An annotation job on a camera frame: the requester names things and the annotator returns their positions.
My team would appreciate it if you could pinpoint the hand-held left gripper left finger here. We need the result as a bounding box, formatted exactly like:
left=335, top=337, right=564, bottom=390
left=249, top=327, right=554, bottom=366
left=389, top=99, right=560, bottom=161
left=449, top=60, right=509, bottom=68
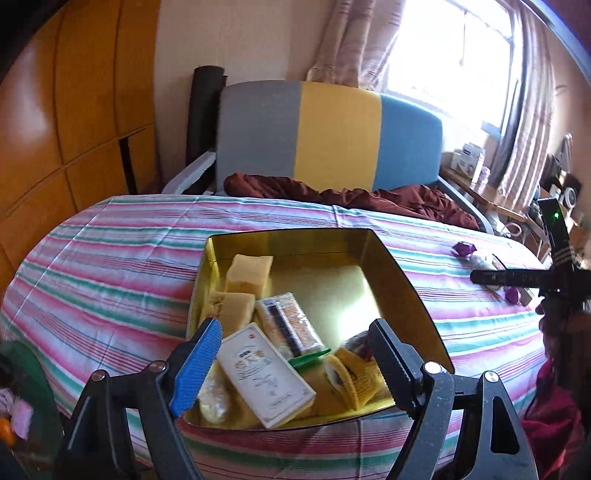
left=54, top=318, right=223, bottom=480

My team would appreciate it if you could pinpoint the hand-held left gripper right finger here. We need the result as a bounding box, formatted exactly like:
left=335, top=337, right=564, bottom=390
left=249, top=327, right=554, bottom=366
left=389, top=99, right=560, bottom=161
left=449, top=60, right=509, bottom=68
left=368, top=318, right=541, bottom=480

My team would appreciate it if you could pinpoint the wooden side table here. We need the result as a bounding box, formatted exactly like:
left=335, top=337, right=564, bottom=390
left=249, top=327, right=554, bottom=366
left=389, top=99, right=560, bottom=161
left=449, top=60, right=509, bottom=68
left=438, top=166, right=555, bottom=259

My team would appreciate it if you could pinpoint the white cardboard box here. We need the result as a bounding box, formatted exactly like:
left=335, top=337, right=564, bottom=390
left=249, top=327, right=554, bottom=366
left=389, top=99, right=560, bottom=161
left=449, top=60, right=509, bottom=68
left=450, top=142, right=485, bottom=183

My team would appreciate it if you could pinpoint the round rice cracker packet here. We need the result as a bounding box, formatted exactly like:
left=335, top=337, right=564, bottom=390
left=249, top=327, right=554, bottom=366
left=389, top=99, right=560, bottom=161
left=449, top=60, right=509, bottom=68
left=198, top=360, right=232, bottom=425

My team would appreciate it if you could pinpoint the pink patterned curtain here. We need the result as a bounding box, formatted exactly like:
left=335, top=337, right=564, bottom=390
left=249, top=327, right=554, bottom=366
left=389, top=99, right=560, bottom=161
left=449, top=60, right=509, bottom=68
left=305, top=0, right=407, bottom=90

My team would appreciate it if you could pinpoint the dark red blanket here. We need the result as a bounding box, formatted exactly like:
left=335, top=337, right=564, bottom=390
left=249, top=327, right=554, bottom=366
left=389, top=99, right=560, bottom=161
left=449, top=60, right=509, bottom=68
left=224, top=172, right=481, bottom=230

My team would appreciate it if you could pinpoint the grey yellow blue chair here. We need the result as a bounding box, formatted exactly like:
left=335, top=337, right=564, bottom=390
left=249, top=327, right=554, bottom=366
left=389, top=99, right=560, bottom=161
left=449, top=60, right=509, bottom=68
left=161, top=79, right=495, bottom=234

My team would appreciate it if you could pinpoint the person's right hand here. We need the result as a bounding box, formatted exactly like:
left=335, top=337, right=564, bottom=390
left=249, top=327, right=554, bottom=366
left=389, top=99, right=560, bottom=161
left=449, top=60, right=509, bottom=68
left=536, top=296, right=570, bottom=334

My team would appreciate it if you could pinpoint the dark red garment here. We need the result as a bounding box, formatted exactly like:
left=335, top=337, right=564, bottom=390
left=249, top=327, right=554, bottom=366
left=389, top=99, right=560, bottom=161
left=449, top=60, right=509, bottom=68
left=522, top=360, right=591, bottom=480

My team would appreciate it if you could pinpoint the black rolled mat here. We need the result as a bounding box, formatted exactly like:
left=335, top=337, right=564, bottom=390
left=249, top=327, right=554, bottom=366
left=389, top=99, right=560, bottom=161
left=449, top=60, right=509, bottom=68
left=185, top=66, right=227, bottom=167

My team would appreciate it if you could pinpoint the white rectangular carton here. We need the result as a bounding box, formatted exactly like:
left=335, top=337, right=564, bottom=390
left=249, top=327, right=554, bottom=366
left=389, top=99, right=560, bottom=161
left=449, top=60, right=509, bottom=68
left=216, top=323, right=317, bottom=429

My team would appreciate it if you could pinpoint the window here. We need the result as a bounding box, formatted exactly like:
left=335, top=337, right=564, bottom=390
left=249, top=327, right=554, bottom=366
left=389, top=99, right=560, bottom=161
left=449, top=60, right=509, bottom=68
left=383, top=0, right=525, bottom=134

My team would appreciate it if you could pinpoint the gold tin box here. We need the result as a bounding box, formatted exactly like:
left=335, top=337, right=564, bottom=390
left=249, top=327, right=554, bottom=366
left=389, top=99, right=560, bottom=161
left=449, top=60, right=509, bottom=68
left=184, top=227, right=455, bottom=432

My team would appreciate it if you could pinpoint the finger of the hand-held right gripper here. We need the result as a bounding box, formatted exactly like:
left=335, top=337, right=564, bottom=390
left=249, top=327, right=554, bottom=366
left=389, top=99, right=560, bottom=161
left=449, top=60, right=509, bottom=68
left=470, top=269, right=551, bottom=291

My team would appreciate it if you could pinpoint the yellow sponge cake pack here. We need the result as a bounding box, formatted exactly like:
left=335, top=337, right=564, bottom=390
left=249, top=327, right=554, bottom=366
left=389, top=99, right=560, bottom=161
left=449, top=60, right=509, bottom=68
left=225, top=254, right=274, bottom=296
left=210, top=291, right=257, bottom=337

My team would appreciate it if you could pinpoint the striped cracker packet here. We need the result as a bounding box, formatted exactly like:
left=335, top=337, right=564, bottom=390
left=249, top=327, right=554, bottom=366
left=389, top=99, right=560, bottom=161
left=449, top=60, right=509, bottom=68
left=255, top=292, right=326, bottom=358

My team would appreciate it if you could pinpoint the yellow pastry packet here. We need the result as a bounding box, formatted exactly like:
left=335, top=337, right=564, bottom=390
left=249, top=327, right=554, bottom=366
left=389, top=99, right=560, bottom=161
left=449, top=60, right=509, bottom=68
left=323, top=335, right=393, bottom=411

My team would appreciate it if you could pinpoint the striped beige curtain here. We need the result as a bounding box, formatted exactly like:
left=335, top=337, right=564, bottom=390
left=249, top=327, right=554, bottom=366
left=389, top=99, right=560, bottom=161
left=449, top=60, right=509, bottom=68
left=489, top=0, right=555, bottom=199

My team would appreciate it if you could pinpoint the wooden wardrobe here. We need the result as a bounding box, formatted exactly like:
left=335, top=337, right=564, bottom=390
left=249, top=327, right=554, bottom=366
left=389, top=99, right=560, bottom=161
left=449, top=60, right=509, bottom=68
left=0, top=0, right=162, bottom=296

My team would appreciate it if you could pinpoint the green plastic strip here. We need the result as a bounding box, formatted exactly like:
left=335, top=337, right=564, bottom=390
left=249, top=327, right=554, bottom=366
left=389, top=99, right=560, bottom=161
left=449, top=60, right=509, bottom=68
left=288, top=348, right=332, bottom=370

